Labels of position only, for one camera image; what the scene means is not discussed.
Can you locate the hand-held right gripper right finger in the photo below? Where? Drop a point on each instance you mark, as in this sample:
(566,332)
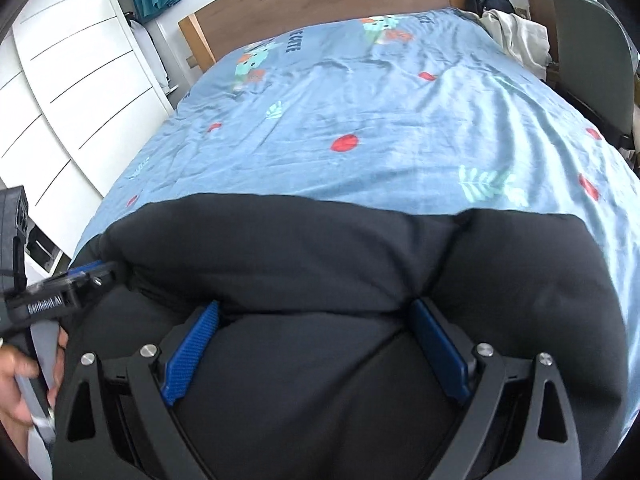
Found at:
(440,350)

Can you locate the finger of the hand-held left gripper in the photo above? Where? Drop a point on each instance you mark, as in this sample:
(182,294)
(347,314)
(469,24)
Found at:
(95,280)

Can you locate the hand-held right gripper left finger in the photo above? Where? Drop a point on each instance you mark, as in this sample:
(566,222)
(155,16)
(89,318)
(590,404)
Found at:
(192,350)

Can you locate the black coat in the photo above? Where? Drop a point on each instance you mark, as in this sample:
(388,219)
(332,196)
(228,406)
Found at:
(320,270)

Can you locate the person's left hand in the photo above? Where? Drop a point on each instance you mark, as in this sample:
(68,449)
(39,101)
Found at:
(15,385)

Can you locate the white wardrobe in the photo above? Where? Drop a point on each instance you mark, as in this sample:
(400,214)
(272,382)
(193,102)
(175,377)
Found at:
(75,85)

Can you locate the white hanging bag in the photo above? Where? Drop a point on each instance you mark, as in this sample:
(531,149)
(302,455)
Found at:
(150,55)

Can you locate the blue printed bedsheet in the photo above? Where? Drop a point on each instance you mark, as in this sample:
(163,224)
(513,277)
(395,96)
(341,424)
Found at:
(375,110)

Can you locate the beige cloth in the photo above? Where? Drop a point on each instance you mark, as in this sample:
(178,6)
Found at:
(520,40)

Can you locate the grey chair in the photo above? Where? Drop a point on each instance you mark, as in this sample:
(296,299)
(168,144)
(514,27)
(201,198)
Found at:
(585,60)

